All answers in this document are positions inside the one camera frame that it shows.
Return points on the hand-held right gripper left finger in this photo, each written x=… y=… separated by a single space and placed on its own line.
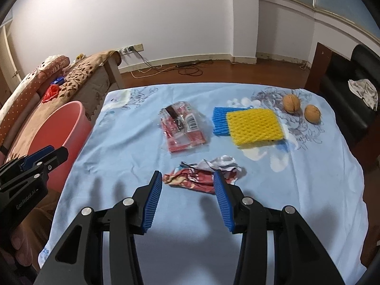
x=151 y=202

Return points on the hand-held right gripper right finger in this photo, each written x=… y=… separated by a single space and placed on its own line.
x=224 y=202

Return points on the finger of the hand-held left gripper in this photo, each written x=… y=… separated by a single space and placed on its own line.
x=50 y=161
x=38 y=153

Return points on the pink plastic bucket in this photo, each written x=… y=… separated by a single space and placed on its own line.
x=59 y=130

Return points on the red printed wrapper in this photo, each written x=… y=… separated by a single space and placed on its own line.
x=190 y=178

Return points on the person's left hand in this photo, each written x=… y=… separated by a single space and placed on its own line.
x=20 y=243

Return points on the red polka dot quilt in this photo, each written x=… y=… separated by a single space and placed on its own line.
x=23 y=101

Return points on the light blue printed cloth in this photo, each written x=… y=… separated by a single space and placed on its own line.
x=118 y=154

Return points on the red plastic bag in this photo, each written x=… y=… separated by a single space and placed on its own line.
x=52 y=93

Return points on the blue snack packet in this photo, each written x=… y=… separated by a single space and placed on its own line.
x=58 y=80

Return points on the clear red plastic wrapper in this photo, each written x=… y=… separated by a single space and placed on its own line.
x=184 y=133

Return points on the blue foam fruit net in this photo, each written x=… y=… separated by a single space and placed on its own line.
x=219 y=121

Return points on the yellow foam fruit net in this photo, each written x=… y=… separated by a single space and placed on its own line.
x=255 y=126

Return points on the beige bed mattress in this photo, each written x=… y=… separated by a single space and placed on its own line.
x=102 y=92

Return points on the brown patterned sofa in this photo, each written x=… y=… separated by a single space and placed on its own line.
x=86 y=71

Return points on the small yellow object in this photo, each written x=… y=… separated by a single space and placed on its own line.
x=80 y=56

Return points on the walnut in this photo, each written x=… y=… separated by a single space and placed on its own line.
x=291 y=104
x=313 y=113

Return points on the black leather chair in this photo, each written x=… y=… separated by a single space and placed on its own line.
x=335 y=95

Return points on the brown wooden board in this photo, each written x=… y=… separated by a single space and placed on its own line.
x=319 y=65

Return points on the crumpled white patterned cloth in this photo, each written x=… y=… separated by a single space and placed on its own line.
x=363 y=93

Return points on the white wall socket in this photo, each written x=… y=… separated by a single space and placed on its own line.
x=132 y=48

